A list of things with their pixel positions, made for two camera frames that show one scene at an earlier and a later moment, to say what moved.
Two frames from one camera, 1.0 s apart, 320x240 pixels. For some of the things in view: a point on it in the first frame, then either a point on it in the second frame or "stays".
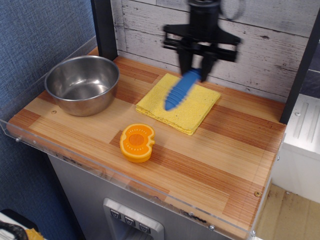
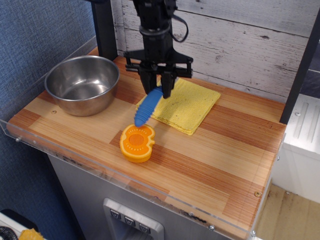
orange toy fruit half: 136,144 stays
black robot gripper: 202,36 → 158,53
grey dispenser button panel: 127,223 stays
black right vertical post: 300,77 stays
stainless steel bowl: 83,85 stays
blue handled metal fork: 186,83 → 147,105
